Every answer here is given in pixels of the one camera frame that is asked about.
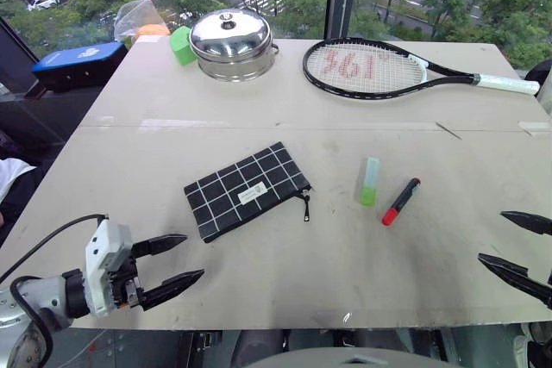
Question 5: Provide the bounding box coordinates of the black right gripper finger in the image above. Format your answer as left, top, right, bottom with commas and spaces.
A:
499, 210, 552, 236
477, 253, 552, 311

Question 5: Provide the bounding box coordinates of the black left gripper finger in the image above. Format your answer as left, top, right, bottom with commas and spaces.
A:
130, 234, 189, 261
138, 268, 205, 312

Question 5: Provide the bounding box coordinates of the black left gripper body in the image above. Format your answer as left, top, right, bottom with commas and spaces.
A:
103, 254, 146, 309

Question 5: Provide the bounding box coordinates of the black checkered pencil pouch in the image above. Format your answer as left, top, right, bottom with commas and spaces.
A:
183, 141, 315, 245

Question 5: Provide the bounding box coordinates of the blue black case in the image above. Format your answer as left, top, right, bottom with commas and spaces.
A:
30, 41, 129, 94

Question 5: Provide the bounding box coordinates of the red black marker pen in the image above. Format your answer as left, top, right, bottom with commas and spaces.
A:
381, 177, 422, 227

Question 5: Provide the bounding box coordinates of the white cloth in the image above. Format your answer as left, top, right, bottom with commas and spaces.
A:
0, 157, 38, 205

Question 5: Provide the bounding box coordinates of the green translucent glue stick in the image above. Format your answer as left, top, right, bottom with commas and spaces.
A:
360, 157, 381, 207

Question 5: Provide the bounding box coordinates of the stainless steel lidded pot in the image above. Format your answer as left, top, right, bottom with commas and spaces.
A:
188, 9, 279, 83

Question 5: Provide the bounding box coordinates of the orange object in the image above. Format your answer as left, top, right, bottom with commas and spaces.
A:
134, 23, 171, 39

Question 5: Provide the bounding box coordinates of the black white tennis racket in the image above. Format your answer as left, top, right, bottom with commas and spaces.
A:
302, 37, 541, 104

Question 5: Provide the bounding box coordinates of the clear plastic bag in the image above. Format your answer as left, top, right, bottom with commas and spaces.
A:
113, 0, 170, 42

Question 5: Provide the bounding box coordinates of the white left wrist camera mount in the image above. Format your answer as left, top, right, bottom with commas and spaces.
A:
84, 219, 133, 318

